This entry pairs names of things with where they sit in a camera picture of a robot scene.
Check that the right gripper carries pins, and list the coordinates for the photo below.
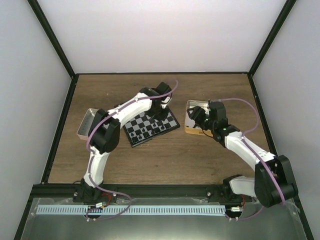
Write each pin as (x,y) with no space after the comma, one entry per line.
(196,115)

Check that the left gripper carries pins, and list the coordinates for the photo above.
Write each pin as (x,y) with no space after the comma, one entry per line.
(161,117)

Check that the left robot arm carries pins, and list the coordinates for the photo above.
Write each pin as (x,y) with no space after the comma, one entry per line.
(104,133)

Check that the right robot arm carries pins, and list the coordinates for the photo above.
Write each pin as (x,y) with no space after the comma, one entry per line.
(273,182)

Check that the black and white chessboard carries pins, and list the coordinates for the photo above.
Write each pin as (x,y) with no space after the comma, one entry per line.
(142,121)

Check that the gold metal tin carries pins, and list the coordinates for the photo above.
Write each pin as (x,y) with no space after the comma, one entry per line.
(190,126)

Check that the blue slotted cable duct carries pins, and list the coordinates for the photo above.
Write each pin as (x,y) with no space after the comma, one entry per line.
(134,210)

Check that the black aluminium frame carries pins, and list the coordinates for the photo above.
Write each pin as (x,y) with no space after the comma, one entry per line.
(56,190)

